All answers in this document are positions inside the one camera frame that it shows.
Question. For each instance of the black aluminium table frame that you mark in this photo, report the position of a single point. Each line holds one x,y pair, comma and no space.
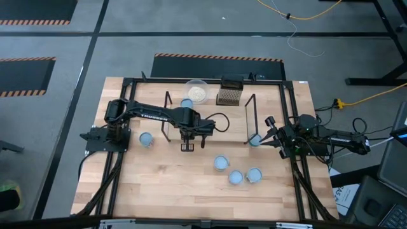
159,80

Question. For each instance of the small white sticker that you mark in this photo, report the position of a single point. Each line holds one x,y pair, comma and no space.
303,82

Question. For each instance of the clear glass bowl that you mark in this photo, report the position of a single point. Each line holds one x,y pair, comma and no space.
189,85

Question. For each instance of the silver aluminium bracket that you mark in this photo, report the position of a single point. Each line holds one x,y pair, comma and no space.
292,226
114,223

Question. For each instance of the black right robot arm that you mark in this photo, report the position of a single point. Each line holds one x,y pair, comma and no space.
343,140

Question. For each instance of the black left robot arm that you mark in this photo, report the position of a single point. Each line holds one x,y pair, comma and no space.
152,115

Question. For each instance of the small plain teal can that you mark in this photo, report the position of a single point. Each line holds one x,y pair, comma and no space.
253,140

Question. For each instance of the black chair leg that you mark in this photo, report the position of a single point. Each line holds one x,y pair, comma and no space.
9,147

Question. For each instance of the heap of oats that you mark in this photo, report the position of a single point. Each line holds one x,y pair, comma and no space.
197,93

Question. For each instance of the white printed paper sheet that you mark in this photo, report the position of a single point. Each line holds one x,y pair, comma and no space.
345,198

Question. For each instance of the laptop with blue screen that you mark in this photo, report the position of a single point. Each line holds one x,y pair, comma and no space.
401,127

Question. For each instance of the wooden shelf with black legs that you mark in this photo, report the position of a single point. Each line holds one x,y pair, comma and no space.
235,124

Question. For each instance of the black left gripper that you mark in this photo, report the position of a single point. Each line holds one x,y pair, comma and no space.
190,122

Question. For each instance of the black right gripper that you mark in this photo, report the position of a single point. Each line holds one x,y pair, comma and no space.
287,138

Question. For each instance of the metal box grater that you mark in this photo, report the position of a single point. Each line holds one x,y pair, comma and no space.
229,95

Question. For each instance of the blue cup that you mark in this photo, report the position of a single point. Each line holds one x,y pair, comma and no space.
236,177
146,139
221,162
186,103
254,175

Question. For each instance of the black desk leg frame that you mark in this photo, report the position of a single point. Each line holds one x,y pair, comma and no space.
375,81

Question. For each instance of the dark grey keyboard desk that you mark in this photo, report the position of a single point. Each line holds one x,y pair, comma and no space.
365,203

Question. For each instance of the black keyboard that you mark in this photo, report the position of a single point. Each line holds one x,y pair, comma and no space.
395,217

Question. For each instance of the black mat with hazard stripes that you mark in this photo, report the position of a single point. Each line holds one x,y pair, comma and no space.
31,9
22,76
216,68

